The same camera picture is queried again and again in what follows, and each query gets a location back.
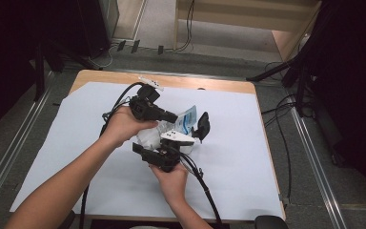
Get light wooden shelf unit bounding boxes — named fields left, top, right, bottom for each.
left=173, top=0, right=322, bottom=63

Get clear jar with black lid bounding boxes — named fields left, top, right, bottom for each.
left=184, top=111, right=212, bottom=156

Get black tripod stand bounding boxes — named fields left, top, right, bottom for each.
left=246, top=18, right=332, bottom=115

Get white and blue pouch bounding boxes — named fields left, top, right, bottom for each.
left=135, top=105, right=198, bottom=151

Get black floor cables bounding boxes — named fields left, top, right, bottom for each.
left=261, top=61, right=299, bottom=204

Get white floor cable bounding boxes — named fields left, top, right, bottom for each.
left=87, top=43, right=118, bottom=70

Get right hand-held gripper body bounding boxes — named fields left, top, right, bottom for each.
left=142, top=129, right=196, bottom=174

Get black metal stand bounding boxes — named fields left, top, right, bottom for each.
left=32, top=41, right=103, bottom=102

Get black hanging cables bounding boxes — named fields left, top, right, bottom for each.
left=174, top=0, right=196, bottom=52

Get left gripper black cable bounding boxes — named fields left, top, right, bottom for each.
left=79, top=81, right=146, bottom=229

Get dark cabinet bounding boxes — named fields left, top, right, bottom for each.
left=75, top=0, right=120, bottom=58

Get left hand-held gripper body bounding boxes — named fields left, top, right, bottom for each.
left=129, top=75, right=165, bottom=122

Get metal floor rail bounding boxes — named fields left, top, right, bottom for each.
left=287, top=94, right=347, bottom=229
left=0, top=71, right=56, bottom=220

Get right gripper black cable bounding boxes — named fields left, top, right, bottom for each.
left=175, top=149, right=223, bottom=225

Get person's right hand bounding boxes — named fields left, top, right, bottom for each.
left=149, top=161, right=190, bottom=205

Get black curtain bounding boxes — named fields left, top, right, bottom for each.
left=0, top=0, right=80, bottom=141
left=311, top=0, right=366, bottom=214

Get person's left hand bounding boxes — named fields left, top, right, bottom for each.
left=99, top=106, right=158, bottom=149

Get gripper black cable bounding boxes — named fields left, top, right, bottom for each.
left=79, top=81, right=146, bottom=229
left=175, top=149, right=223, bottom=225

